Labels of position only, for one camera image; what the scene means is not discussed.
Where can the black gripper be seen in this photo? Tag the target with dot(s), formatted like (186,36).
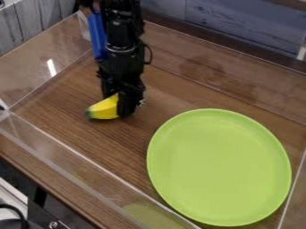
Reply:
(121,69)

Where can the yellow toy banana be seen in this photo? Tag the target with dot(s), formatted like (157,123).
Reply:
(105,110)

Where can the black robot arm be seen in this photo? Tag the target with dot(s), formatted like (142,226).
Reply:
(117,26)

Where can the green round plate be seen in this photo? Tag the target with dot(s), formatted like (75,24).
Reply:
(220,167)

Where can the black device with knob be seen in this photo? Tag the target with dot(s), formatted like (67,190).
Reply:
(41,219)

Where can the blue plastic bracket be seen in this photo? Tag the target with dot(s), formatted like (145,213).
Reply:
(97,34)

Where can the clear acrylic enclosure wall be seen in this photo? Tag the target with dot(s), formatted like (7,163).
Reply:
(90,162)

